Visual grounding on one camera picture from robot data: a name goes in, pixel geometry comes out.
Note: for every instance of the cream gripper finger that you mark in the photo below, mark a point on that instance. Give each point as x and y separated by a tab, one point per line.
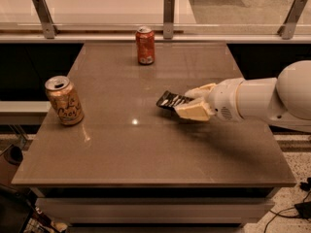
202	91
199	111

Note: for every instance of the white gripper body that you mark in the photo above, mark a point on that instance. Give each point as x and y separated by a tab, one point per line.
224	97

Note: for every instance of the black rxbar chocolate wrapper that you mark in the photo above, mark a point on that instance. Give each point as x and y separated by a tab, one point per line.
170	100

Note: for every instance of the red coke can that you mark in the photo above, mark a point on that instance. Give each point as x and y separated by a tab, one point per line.
145	43

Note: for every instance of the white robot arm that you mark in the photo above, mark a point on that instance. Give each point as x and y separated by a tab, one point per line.
284	101

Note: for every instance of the gold LaCroix can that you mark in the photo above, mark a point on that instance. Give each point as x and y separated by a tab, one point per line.
64	100

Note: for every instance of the brown cylindrical bin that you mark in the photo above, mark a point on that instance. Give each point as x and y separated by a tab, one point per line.
10	159

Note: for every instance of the right metal railing bracket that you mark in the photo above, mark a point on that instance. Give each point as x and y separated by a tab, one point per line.
287	29

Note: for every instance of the metal railing bracket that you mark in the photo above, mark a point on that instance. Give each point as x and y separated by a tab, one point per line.
43	13
287	29
168	18

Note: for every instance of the middle metal railing bracket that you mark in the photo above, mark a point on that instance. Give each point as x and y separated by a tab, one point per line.
168	18

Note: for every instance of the left metal railing bracket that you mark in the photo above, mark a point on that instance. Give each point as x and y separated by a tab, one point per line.
43	13

